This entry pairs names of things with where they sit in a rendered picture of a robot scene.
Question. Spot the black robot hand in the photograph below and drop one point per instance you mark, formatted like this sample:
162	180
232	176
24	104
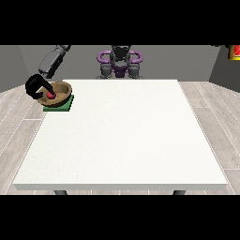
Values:
31	86
222	45

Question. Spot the brown wooden bowl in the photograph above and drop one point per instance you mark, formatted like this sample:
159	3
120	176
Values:
62	92

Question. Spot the green square pad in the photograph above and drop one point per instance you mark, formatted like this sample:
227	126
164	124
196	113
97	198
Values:
67	106

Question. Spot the small red ball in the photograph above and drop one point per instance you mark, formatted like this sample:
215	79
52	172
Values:
51	95

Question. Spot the dark table leg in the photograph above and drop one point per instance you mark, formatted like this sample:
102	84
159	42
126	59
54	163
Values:
179	192
60	192

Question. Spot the grey robot trunk purple rings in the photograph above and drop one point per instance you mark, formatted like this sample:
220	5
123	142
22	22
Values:
119	67

